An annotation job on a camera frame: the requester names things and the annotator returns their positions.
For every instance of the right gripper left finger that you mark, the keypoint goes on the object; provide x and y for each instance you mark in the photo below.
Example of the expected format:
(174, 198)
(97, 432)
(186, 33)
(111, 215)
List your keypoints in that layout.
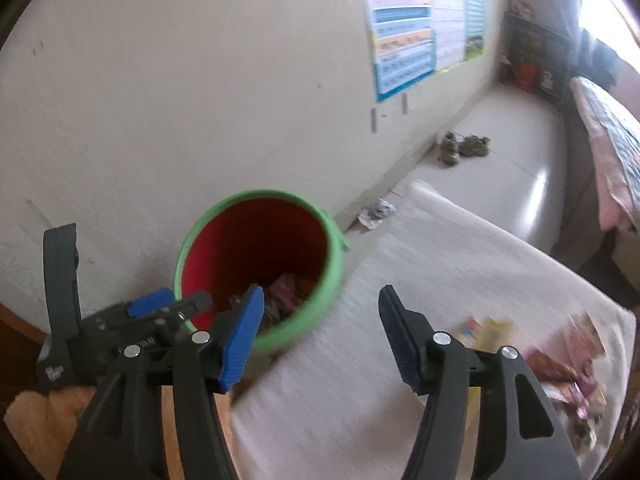
(238, 329)

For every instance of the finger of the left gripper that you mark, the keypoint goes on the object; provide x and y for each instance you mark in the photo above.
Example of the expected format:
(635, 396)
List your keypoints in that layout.
(150, 303)

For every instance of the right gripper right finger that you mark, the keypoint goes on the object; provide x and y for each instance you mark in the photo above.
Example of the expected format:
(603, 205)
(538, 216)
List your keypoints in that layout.
(408, 334)

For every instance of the yellow white carton box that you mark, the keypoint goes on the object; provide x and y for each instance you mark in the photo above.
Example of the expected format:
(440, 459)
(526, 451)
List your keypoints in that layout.
(487, 334)

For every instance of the green red trash bucket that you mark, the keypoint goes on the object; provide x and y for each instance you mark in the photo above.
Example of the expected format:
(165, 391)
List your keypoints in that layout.
(255, 237)

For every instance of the fuzzy orange left sleeve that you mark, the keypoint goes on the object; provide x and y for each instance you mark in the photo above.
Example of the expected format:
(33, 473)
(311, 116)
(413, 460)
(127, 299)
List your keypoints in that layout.
(43, 426)

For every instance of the blue white foil wrapper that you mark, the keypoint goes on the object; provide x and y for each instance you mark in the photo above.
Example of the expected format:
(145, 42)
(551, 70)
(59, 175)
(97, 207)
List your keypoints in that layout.
(372, 216)

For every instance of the pink torn wrapper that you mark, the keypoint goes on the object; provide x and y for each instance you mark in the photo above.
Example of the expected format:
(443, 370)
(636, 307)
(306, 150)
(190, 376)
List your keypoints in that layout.
(582, 339)

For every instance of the crumpled silver printed wrapper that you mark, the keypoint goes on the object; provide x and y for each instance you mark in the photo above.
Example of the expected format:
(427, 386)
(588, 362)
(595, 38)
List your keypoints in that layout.
(580, 415)

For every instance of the left grey sneaker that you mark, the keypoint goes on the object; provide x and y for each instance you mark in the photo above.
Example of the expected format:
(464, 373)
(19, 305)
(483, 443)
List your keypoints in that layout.
(449, 150)

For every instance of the grey sneaker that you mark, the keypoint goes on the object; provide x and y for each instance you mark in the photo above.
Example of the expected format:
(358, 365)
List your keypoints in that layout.
(474, 146)
(449, 150)

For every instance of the right grey sneaker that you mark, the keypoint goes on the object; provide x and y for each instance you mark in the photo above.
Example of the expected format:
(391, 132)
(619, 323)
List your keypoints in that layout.
(474, 146)

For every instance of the red bucket under shelf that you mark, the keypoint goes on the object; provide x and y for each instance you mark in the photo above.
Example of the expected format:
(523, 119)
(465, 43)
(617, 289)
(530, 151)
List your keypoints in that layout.
(525, 74)

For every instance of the bed with plaid quilt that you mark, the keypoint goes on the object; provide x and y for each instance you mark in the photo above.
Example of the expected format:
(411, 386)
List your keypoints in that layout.
(613, 135)

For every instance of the dark metal shelf rack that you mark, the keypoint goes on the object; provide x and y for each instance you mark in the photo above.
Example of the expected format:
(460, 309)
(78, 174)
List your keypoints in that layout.
(549, 51)

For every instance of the green chart wall poster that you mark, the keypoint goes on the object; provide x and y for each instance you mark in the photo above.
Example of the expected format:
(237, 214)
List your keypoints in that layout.
(474, 20)

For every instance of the white chart wall poster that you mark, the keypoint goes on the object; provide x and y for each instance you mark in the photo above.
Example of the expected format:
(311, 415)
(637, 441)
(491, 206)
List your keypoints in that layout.
(449, 27)

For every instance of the blue pinyin wall poster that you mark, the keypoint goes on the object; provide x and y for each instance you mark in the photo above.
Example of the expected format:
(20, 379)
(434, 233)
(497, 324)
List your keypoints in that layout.
(402, 43)

